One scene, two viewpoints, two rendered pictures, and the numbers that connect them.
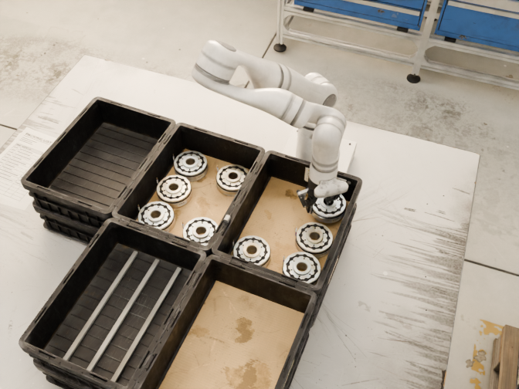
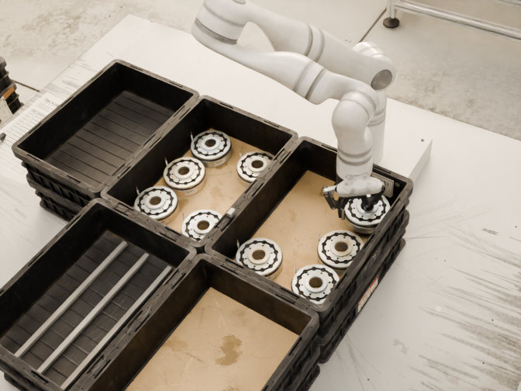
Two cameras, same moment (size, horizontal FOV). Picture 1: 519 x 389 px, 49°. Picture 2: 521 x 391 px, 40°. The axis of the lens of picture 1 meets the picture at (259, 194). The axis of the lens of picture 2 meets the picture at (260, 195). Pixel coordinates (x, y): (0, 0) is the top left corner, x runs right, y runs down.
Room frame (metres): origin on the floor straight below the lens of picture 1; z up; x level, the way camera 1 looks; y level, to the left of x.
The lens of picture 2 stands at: (-0.03, -0.28, 2.13)
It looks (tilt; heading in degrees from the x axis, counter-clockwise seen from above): 49 degrees down; 18
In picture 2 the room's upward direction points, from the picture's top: 7 degrees counter-clockwise
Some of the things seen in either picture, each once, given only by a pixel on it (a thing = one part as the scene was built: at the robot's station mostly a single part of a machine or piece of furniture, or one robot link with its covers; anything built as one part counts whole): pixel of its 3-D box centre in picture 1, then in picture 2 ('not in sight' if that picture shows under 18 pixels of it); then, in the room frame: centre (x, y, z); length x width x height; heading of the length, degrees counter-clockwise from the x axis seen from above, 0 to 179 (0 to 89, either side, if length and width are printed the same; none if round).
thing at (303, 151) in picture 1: (311, 140); (366, 129); (1.27, -0.16, 0.85); 0.09 x 0.09 x 0.17; 82
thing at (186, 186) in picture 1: (174, 188); (184, 172); (1.06, 0.25, 0.86); 0.10 x 0.10 x 0.01
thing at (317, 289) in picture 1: (290, 216); (311, 218); (0.92, -0.09, 0.92); 0.40 x 0.30 x 0.02; 158
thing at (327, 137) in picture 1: (327, 144); (353, 128); (0.98, -0.17, 1.14); 0.09 x 0.07 x 0.15; 162
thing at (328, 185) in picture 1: (326, 172); (356, 165); (0.97, -0.17, 1.05); 0.11 x 0.09 x 0.06; 17
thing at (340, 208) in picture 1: (328, 202); (367, 207); (1.00, -0.20, 0.88); 0.10 x 0.10 x 0.01
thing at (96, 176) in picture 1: (106, 164); (112, 137); (1.14, 0.47, 0.87); 0.40 x 0.30 x 0.11; 158
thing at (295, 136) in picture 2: (192, 183); (201, 167); (1.03, 0.19, 0.92); 0.40 x 0.30 x 0.02; 158
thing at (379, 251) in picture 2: (290, 227); (312, 232); (0.92, -0.09, 0.87); 0.40 x 0.30 x 0.11; 158
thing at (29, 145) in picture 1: (22, 166); (33, 135); (1.27, 0.81, 0.70); 0.33 x 0.23 x 0.01; 161
